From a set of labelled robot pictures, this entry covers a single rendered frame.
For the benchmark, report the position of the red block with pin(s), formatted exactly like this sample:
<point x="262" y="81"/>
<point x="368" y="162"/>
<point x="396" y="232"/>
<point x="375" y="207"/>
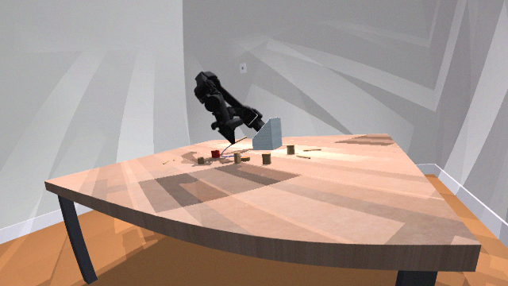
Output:
<point x="215" y="154"/>

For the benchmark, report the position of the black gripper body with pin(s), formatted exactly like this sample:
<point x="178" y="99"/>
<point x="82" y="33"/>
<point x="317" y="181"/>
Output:
<point x="224" y="121"/>

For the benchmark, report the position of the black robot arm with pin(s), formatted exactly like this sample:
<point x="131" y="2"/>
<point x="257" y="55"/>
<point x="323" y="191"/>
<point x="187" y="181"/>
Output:
<point x="210" y="92"/>

